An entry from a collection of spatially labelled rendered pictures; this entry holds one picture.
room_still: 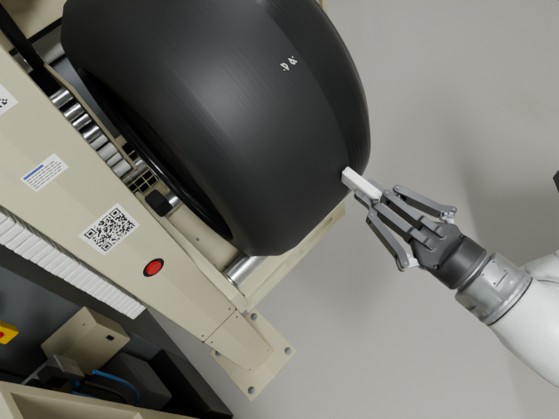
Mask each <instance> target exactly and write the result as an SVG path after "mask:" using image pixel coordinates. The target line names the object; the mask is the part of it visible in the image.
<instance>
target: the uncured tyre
mask: <svg viewBox="0 0 559 419"><path fill-rule="evenodd" d="M60 41H61V44H62V48H63V51H64V52H65V54H66V56H67V58H68V60H69V62H70V63H71V64H72V66H73V68H74V70H75V71H76V73H77V75H78V76H79V77H80V78H81V80H82V82H83V84H84V85H85V87H86V88H87V90H88V91H89V93H90V94H91V95H92V97H93V99H94V100H95V102H96V103H97V105H99V107H100V108H101V110H102V111H103V112H104V114H105V115H106V117H107V118H108V119H109V120H110V122H111V123H112V124H113V125H114V126H115V127H116V129H117V130H118V131H119V132H120V134H121V135H122V136H123V137H124V139H125V140H126V141H127V142H128V144H129V145H130V146H131V147H132V148H133V150H134V151H135V152H136V153H137V154H138V155H139V156H140V157H141V158H142V159H143V160H144V162H145V163H146V164H147V165H148V166H149V167H150V168H151V170H152V171H153V172H154V173H155V174H156V175H157V176H158V177H159V178H160V179H161V181H162V182H163V183H164V184H165V185H166V186H167V187H168V188H169V189H170V190H171V191H172V192H173V193H174V194H175V195H176V196H177V197H178V198H179V199H180V200H181V201H182V202H183V203H184V204H185V205H186V206H187V207H188V208H189V209H190V210H191V211H192V212H193V213H194V214H195V215H196V216H197V217H198V218H199V219H201V220H202V221H203V222H204V223H205V224H206V225H208V226H209V227H210V228H211V229H213V230H214V231H215V232H216V233H217V234H218V235H220V236H221V237H222V238H223V239H225V240H226V241H228V242H229V243H230V244H232V245H233V246H234V247H236V248H237V249H238V250H240V251H241V252H243V253H244V254H247V255H249V256H252V257H255V256H280V255H281V254H284V253H286V252H288V251H289V250H291V249H293V248H295V247H296V246H297V245H298V244H299V243H300V242H301V241H302V240H303V239H304V238H305V237H306V236H307V235H308V234H309V233H310V232H311V231H312V230H313V229H314V228H315V227H316V226H317V225H318V224H319V223H320V222H321V221H322V220H323V219H324V218H325V217H326V216H327V215H328V214H329V213H330V212H331V211H332V210H333V209H334V208H335V207H336V206H337V205H338V204H339V203H340V202H341V201H342V200H343V199H344V198H345V197H346V196H347V195H348V194H349V193H350V192H351V191H352V190H351V189H350V188H349V187H348V186H347V185H345V184H344V183H343V182H341V175H342V171H343V170H345V168H346V167H349V168H350V169H351V170H353V171H354V172H356V173H357V174H358V175H360V176H361V177H362V175H363V173H364V171H365V169H366V167H367V165H368V162H369V157H370V151H371V136H370V125H369V109H368V103H367V99H366V95H365V92H364V87H363V84H362V82H361V79H360V76H359V73H358V70H357V68H356V66H355V64H354V60H353V58H352V57H351V55H350V53H349V50H348V48H347V47H346V45H345V43H344V41H343V39H342V37H341V36H340V35H339V32H338V31H337V29H336V27H335V26H334V24H333V23H332V22H331V20H330V19H329V17H328V15H327V14H326V13H325V11H324V10H323V8H322V7H321V6H320V5H319V4H318V2H317V1H316V0H67V1H66V2H65V3H64V6H63V13H62V29H61V38H60ZM290 49H291V50H292V52H293V53H294V54H295V55H296V57H297V58H298V59H299V61H300V63H301V64H302V66H301V67H299V68H298V69H297V70H296V71H295V72H293V73H292V74H291V75H290V76H288V77H287V78H286V77H285V75H284V74H283V72H282V71H281V70H280V69H279V67H278V66H277V65H276V63H275V62H276V61H277V60H279V59H280V58H281V57H282V56H283V55H284V54H285V53H286V52H288V51H289V50H290Z"/></svg>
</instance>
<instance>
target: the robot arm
mask: <svg viewBox="0 0 559 419"><path fill-rule="evenodd" d="M341 182H343V183H344V184H345V185H347V186H348V187H349V188H350V189H351V190H352V191H353V192H354V198H355V199H356V200H357V201H358V202H359V203H360V204H362V205H363V206H364V207H366V208H367V209H368V210H369V212H368V215H367V218H366V223H367V225H368V226H369V228H370V229H371V230H372V231H373V232H374V233H375V234H376V236H377V237H378V238H379V240H380V241H381V242H382V244H383V245H384V246H385V248H386V249H387V250H388V251H389V253H391V255H392V256H393V257H394V259H395V262H396V265H397V267H398V270H399V271H400V272H405V270H406V269H410V268H415V267H419V268H420V269H422V270H426V271H428V272H429V273H430V274H431V275H432V276H434V277H435V278H436V279H437V280H439V281H440V282H441V283H443V284H444V285H445V286H446V287H448V288H449V289H450V290H455V289H456V290H457V292H456V294H455V296H454V298H455V300H456V301H457V302H458V303H460V304H461V305H462V306H463V307H465V309H467V310H468V311H469V312H470V313H472V314H473V315H474V316H475V317H477V318H478V320H479V321H480V322H482V323H484V324H486V325H487V326H488V327H489V328H490V329H491V330H492V331H493V332H494V333H495V334H496V336H497V337H498V339H499V340H500V342H501V343H502V344H503V345H504V346H505V347H506V348H507V349H508V350H509V351H510V352H511V353H512V354H513V355H514V356H516V357H517V358H518V359H519V360H521V361H522V362H523V363H524V364H525V365H527V366H528V367H529V368H531V369H532V370H533V371H534V372H535V373H536V374H538V375H539V376H540V377H542V378H544V379H545V380H546V381H548V382H549V383H551V384H552V385H553V386H555V387H557V388H559V250H557V251H556V252H554V253H551V254H549V255H546V256H544V257H541V258H539V259H535V260H533V261H531V262H528V263H527V264H524V265H523V266H521V267H520V268H518V267H517V266H516V265H515V264H513V263H512V262H511V261H509V260H508V259H506V258H505V257H503V256H502V255H501V254H499V253H497V252H496V253H493V254H491V255H489V256H488V257H487V252H486V250H485V249H484V248H483V247H482V246H480V245H479V244H477V243H476V242H475V241H473V240H472V239H470V238H469V237H467V236H466V235H464V234H462V233H461V231H460V230H459V228H458V227H457V226H456V225H455V224H454V218H455V214H456V213H457V211H458V209H457V208H456V207H455V206H451V205H441V204H439V203H438V202H436V201H433V200H431V199H429V198H427V197H425V196H422V195H420V194H418V193H416V192H414V191H411V190H409V189H407V188H405V187H403V186H401V185H395V186H394V187H393V188H391V189H388V190H387V189H385V188H383V187H382V186H381V185H379V184H378V183H377V182H375V181H374V180H372V179H370V178H368V179H367V180H365V179H364V178H362V177H361V176H360V175H358V174H357V173H356V172H354V171H353V170H351V169H350V168H349V167H346V168H345V170H343V171H342V175H341ZM379 202H380V203H379ZM382 203H384V204H385V205H386V206H388V207H389V208H390V209H391V210H392V211H393V212H395V213H396V214H398V215H399V216H400V217H401V218H403V219H404V220H406V221H407V222H408V223H409V224H411V225H412V227H411V226H409V225H408V224H406V223H405V222H404V221H403V220H401V219H400V218H399V217H398V216H397V215H395V214H394V213H393V212H391V211H390V210H389V209H387V208H386V207H385V206H383V205H382ZM411 206H412V207H414V208H415V209H417V210H421V211H422V212H424V213H426V214H429V215H431V216H433V217H435V218H439V220H440V221H442V222H435V221H432V220H430V219H429V218H428V217H426V216H425V215H421V214H420V213H419V212H417V211H416V210H415V209H413V208H412V207H411ZM443 222H444V223H443ZM384 224H386V225H387V226H388V227H389V228H390V229H391V230H393V231H394V232H395V233H396V234H398V235H399V236H401V237H402V238H403V240H404V241H405V242H406V243H407V244H409V245H410V247H411V250H412V252H413V257H412V256H411V255H410V254H406V252H405V250H404V249H403V247H402V246H401V244H400V243H399V242H398V241H397V240H396V239H395V238H394V236H393V235H392V234H391V232H390V231H389V230H388V229H387V227H386V226H385V225H384Z"/></svg>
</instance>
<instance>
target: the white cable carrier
mask: <svg viewBox="0 0 559 419"><path fill-rule="evenodd" d="M0 244H3V245H5V246H6V247H7V248H9V249H11V250H13V251H14V252H15V253H17V254H20V255H21V256H22V257H23V258H25V259H30V260H31V261H32V262H33V263H35V264H38V265H39V266H41V267H43V268H44V269H45V270H47V271H49V272H51V273H52V274H54V275H58V276H59V277H60V278H62V279H64V280H66V281H67V282H69V283H70V284H72V285H74V286H76V287H77V288H79V289H81V290H83V291H85V292H87V293H89V294H91V295H92V296H93V297H95V298H97V299H98V300H100V301H102V302H104V303H106V304H108V305H110V306H111V307H113V308H114V309H116V310H118V311H119V312H121V313H124V314H125V315H127V316H128V317H130V318H132V319H134V318H136V317H137V316H138V315H139V314H140V313H141V312H142V311H143V310H144V309H145V308H146V307H145V306H144V305H143V303H142V302H141V300H140V299H139V298H138V297H136V296H135V295H133V294H132V293H130V292H128V291H127V290H125V289H124V288H123V287H121V286H120V285H118V284H117V283H115V282H113V281H112V280H110V279H109V278H108V277H107V276H105V275H104V274H102V273H100V272H99V271H97V270H96V269H94V268H93V267H92V266H90V265H89V264H87V263H85V262H84V261H82V260H81V259H79V258H78V257H77V256H76V255H74V254H72V253H71V252H69V251H68V250H66V249H64V248H63V247H62V246H61V245H59V244H57V243H56V242H54V241H53V240H52V239H50V238H48V237H47V236H46V235H45V234H43V233H41V232H40V231H38V230H37V229H35V228H33V227H32V226H31V225H30V224H28V223H26V222H25V221H24V220H22V219H20V218H19V217H17V216H16V215H15V214H13V213H12V212H10V211H9V210H7V209H5V208H4V207H2V206H1V205H0Z"/></svg>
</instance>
